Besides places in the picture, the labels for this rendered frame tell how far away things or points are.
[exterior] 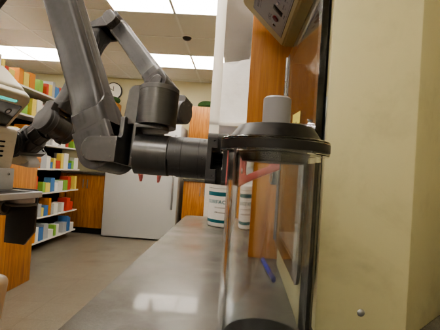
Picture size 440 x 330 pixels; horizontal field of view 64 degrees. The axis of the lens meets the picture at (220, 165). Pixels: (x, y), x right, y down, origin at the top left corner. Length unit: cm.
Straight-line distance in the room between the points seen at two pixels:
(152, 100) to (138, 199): 506
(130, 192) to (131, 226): 53
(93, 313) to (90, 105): 28
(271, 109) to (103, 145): 25
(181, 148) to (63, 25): 29
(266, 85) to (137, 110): 40
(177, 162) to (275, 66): 45
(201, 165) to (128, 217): 515
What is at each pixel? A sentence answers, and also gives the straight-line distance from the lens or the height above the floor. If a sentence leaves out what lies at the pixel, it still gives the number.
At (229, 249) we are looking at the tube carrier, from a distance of 34.
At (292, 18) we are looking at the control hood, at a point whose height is 141.
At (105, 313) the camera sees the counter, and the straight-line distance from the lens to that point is 51.
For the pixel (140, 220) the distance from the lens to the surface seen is 556.
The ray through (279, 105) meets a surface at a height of 120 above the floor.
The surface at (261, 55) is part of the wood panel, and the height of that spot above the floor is 141.
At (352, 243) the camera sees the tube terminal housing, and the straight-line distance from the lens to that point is 47.
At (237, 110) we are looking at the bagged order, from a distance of 187.
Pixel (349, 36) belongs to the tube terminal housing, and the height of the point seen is 131.
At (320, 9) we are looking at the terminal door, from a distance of 52.
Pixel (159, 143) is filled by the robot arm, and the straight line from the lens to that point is 48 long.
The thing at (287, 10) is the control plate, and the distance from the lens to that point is 68.
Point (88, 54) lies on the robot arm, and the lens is 59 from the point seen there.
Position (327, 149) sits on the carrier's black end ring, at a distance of 34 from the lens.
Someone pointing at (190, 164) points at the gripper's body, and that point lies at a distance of 47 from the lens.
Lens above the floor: 113
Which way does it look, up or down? 1 degrees up
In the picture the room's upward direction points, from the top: 4 degrees clockwise
